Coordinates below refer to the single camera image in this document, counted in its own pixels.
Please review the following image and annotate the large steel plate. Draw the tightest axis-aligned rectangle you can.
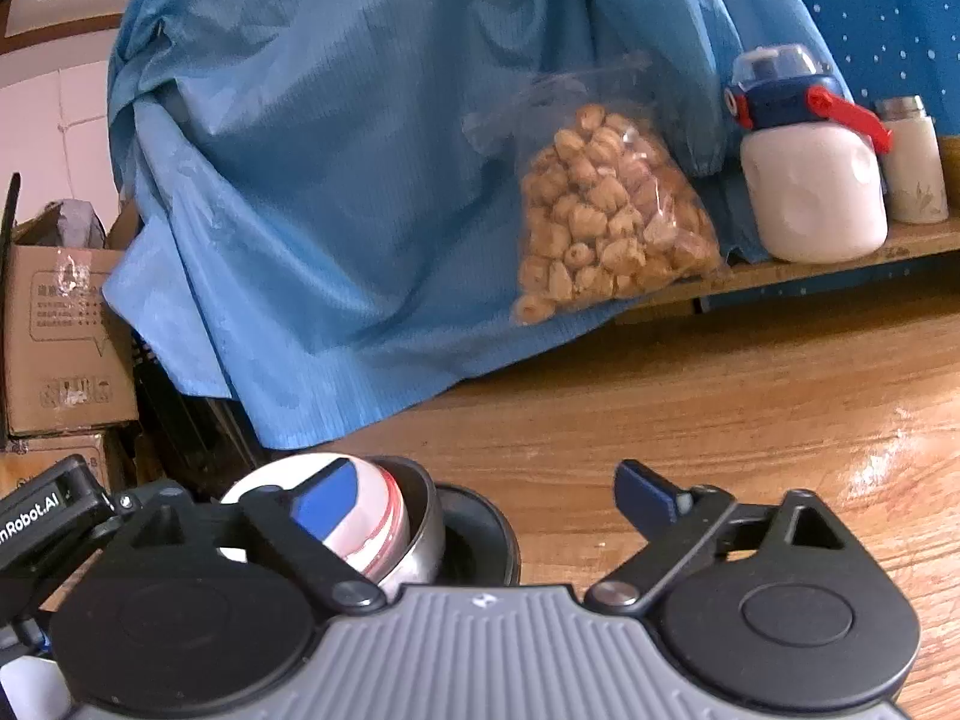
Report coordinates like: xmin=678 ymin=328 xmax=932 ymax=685
xmin=433 ymin=485 xmax=523 ymax=587

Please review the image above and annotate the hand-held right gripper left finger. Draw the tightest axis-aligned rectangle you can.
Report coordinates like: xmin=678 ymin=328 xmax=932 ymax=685
xmin=90 ymin=461 xmax=387 ymax=612

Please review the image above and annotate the clear bag of snacks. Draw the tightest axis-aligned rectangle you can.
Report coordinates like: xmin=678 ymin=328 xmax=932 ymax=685
xmin=461 ymin=52 xmax=732 ymax=327

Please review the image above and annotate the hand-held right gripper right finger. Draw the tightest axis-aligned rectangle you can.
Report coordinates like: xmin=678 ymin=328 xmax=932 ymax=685
xmin=585 ymin=459 xmax=875 ymax=612

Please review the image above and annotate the wooden desk shelf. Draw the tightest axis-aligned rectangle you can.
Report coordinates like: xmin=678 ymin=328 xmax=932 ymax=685
xmin=615 ymin=217 xmax=960 ymax=316

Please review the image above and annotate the tall printed cardboard box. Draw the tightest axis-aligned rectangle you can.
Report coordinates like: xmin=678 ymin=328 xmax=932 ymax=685
xmin=0 ymin=431 xmax=130 ymax=500

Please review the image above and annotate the blue dotted curtain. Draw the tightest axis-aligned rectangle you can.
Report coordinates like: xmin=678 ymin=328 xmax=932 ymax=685
xmin=765 ymin=0 xmax=960 ymax=140

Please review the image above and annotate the steel bowl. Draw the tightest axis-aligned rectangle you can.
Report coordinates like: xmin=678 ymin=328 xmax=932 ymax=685
xmin=371 ymin=456 xmax=445 ymax=590

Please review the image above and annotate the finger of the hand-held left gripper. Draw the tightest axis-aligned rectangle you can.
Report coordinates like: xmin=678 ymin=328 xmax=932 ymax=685
xmin=112 ymin=481 xmax=197 ymax=517

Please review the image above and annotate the cardboard box with speech bubble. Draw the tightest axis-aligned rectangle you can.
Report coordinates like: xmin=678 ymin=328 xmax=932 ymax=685
xmin=0 ymin=199 xmax=143 ymax=436

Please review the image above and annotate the white bottle blue lid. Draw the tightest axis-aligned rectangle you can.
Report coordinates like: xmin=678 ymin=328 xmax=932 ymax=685
xmin=724 ymin=43 xmax=893 ymax=263

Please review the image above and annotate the grey plastic bag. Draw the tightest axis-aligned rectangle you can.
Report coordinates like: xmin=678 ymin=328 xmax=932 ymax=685
xmin=45 ymin=199 xmax=110 ymax=250

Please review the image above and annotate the cream thermos flask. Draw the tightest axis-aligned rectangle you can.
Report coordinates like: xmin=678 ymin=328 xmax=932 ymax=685
xmin=874 ymin=95 xmax=950 ymax=224

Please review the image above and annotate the blue cloth cover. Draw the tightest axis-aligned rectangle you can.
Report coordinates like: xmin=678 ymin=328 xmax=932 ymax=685
xmin=101 ymin=0 xmax=852 ymax=451

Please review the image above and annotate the black flat board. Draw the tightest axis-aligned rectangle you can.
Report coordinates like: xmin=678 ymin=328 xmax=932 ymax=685
xmin=0 ymin=172 xmax=22 ymax=260

